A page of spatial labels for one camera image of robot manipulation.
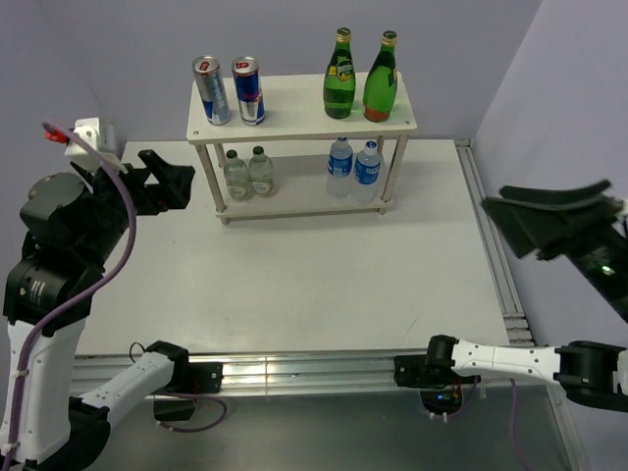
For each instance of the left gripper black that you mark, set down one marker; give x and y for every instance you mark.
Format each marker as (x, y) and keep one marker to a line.
(173, 189)

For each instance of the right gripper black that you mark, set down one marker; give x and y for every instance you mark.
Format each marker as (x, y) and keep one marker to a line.
(542, 216)

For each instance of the silver energy drink can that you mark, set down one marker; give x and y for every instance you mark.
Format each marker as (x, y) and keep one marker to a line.
(248, 90)
(209, 80)

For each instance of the water bottle blue cap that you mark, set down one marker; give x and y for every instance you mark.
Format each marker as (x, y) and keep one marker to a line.
(367, 168)
(339, 168)

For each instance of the water bottle blue cap front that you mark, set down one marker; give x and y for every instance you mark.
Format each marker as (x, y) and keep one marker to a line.
(339, 168)

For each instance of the green glass bottle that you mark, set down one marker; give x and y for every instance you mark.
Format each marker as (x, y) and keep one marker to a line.
(339, 82)
(381, 84)

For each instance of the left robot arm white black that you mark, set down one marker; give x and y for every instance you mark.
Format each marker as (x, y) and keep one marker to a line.
(46, 305)

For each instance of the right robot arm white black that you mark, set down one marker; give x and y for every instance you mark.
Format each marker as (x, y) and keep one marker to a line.
(591, 373)

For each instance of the white two-tier wooden shelf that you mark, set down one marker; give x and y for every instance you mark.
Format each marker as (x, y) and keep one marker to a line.
(297, 135)

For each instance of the clear soda water bottle left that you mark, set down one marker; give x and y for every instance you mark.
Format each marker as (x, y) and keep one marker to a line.
(237, 177)

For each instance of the clear soda water bottle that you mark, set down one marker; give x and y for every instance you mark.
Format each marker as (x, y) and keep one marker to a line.
(237, 177)
(261, 171)

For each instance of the clear soda water bottle right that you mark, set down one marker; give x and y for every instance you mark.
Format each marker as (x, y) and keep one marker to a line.
(261, 171)

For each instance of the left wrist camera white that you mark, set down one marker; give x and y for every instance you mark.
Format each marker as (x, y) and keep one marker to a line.
(97, 134)

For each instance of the aluminium frame rail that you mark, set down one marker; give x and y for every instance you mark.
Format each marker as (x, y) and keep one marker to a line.
(306, 316)

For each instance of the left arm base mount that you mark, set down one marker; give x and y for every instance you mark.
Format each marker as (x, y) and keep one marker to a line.
(200, 378)

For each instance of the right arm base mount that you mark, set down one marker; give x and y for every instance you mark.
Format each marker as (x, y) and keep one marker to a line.
(443, 394)

